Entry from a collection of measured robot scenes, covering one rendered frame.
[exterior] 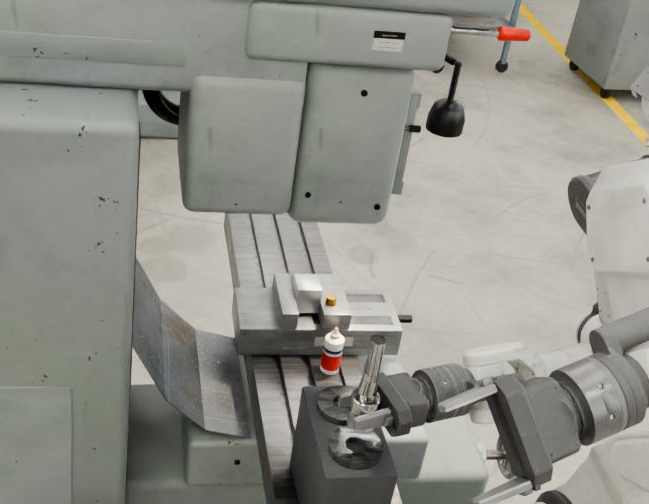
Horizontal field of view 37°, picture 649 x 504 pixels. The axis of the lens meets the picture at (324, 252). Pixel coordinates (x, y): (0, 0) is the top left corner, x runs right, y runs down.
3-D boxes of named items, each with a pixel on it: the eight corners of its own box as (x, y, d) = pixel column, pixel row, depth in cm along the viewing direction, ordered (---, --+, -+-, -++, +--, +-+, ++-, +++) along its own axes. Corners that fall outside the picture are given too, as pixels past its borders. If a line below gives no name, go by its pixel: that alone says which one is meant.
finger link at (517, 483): (480, 502, 101) (531, 479, 103) (469, 498, 104) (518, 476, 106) (486, 516, 101) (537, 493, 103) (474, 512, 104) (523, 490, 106)
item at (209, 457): (385, 375, 237) (394, 336, 231) (420, 482, 209) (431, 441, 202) (177, 376, 227) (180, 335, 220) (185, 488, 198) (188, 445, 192)
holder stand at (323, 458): (352, 459, 183) (369, 378, 173) (379, 554, 165) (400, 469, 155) (289, 462, 181) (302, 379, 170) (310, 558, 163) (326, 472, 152)
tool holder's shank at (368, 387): (366, 405, 151) (377, 348, 145) (352, 393, 153) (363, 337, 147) (380, 397, 153) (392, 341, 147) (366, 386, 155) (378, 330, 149)
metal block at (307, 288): (314, 296, 212) (318, 273, 209) (318, 313, 207) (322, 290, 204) (290, 296, 211) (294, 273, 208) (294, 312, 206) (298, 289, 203)
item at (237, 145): (273, 154, 193) (288, 28, 179) (290, 219, 173) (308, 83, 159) (176, 149, 189) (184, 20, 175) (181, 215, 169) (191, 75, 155)
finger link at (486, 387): (437, 411, 104) (487, 390, 106) (448, 412, 101) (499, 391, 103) (432, 397, 105) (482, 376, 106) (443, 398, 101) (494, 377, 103)
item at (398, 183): (397, 184, 189) (417, 84, 178) (401, 195, 186) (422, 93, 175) (377, 184, 188) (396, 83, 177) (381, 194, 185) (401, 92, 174)
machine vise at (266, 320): (383, 314, 224) (391, 274, 218) (397, 356, 212) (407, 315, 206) (231, 312, 217) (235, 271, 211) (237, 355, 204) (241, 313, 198)
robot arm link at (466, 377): (427, 362, 164) (483, 351, 169) (435, 425, 165) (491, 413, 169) (463, 367, 154) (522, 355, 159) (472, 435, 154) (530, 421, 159)
